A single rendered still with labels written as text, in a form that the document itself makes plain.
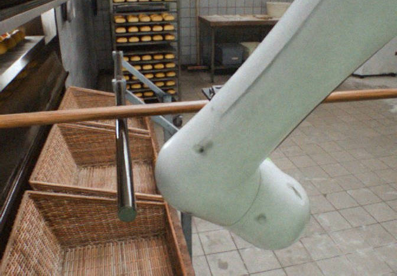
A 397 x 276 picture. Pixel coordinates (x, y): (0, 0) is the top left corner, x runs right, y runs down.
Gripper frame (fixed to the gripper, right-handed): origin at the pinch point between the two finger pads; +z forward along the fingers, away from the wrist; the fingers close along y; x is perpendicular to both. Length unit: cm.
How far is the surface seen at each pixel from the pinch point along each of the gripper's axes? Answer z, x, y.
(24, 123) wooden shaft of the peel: 6.8, -41.5, -0.5
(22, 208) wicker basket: 24, -53, 34
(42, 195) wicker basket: 33, -48, 35
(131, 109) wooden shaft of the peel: 7.0, -17.0, -1.6
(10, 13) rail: 11.2, -41.2, -24.3
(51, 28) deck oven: 155, -58, -4
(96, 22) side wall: 505, -49, 32
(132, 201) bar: -25.7, -18.9, 1.6
